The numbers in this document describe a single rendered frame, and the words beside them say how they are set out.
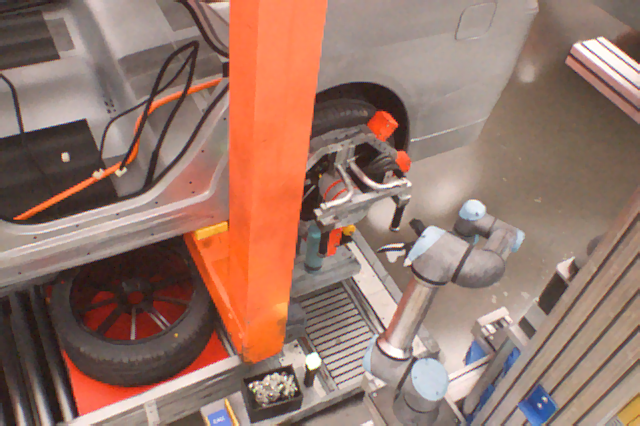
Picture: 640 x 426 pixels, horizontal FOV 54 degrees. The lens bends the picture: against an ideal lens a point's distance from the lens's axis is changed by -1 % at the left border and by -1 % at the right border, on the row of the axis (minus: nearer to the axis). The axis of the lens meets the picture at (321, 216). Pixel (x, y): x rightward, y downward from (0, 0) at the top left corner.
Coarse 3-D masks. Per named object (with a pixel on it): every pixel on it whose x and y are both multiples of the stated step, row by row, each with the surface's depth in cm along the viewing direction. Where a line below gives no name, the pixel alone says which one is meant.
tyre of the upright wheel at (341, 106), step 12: (348, 84) 260; (324, 96) 246; (336, 96) 247; (348, 96) 250; (360, 96) 256; (324, 108) 242; (336, 108) 242; (348, 108) 243; (360, 108) 247; (372, 108) 255; (312, 120) 238; (324, 120) 239; (336, 120) 241; (348, 120) 244; (360, 120) 248; (312, 132) 239; (324, 132) 243; (372, 180) 282
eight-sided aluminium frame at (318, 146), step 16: (352, 128) 244; (368, 128) 246; (320, 144) 236; (336, 144) 238; (352, 144) 243; (384, 144) 253; (384, 176) 270; (368, 192) 280; (304, 224) 274; (336, 224) 279
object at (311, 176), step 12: (360, 144) 281; (324, 156) 260; (360, 156) 283; (372, 156) 275; (312, 168) 260; (348, 168) 272; (312, 180) 268; (360, 180) 283; (312, 192) 289; (312, 204) 284; (300, 216) 276
